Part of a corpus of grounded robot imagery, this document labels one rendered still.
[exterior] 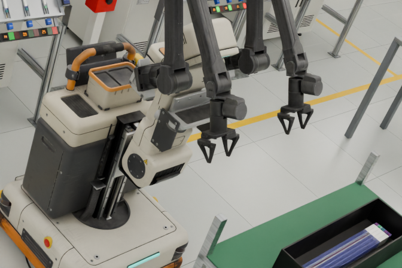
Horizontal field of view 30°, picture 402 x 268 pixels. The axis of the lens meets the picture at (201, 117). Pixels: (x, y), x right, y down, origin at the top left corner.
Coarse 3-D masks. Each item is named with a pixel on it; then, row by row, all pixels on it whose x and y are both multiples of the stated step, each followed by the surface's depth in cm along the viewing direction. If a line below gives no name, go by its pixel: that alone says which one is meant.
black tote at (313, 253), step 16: (368, 208) 268; (384, 208) 268; (336, 224) 252; (352, 224) 265; (368, 224) 271; (384, 224) 269; (400, 224) 264; (304, 240) 238; (320, 240) 250; (336, 240) 257; (400, 240) 256; (288, 256) 228; (304, 256) 245; (368, 256) 239; (384, 256) 253
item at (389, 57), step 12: (396, 36) 476; (396, 48) 478; (384, 60) 484; (384, 72) 488; (372, 84) 493; (372, 96) 498; (396, 96) 529; (360, 108) 503; (396, 108) 533; (360, 120) 509; (384, 120) 540; (348, 132) 514
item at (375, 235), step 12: (372, 228) 264; (348, 240) 254; (360, 240) 256; (372, 240) 258; (384, 240) 262; (324, 252) 245; (336, 252) 247; (348, 252) 248; (360, 252) 250; (312, 264) 238; (324, 264) 240; (336, 264) 242; (348, 264) 247
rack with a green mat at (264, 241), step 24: (336, 192) 284; (360, 192) 289; (216, 216) 226; (288, 216) 262; (312, 216) 267; (336, 216) 271; (216, 240) 230; (240, 240) 244; (264, 240) 247; (288, 240) 251; (216, 264) 231; (240, 264) 234; (264, 264) 238; (384, 264) 257
